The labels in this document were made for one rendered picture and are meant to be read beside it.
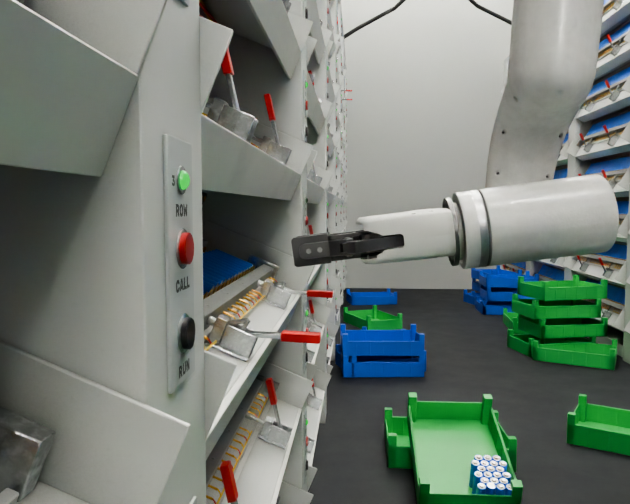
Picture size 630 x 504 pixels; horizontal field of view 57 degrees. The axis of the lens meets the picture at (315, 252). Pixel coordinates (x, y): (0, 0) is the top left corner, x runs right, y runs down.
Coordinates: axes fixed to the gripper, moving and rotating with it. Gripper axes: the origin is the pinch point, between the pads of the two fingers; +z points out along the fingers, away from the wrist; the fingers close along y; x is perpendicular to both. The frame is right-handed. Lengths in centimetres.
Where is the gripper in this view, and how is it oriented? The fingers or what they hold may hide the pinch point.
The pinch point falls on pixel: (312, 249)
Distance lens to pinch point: 64.8
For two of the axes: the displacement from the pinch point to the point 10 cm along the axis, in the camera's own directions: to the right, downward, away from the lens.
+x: 1.3, 9.9, 0.6
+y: -0.8, 0.7, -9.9
